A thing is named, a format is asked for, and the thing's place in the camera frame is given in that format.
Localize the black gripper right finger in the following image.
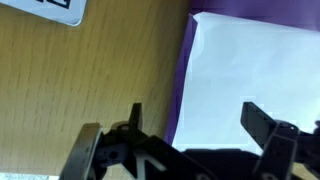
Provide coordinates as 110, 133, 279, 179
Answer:
241, 101, 320, 180

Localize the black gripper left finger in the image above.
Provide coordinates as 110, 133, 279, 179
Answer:
59, 102, 201, 180

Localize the purple cloth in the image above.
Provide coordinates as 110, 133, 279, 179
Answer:
171, 11, 320, 156

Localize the white marker card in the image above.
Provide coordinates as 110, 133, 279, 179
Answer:
0, 0, 88, 27

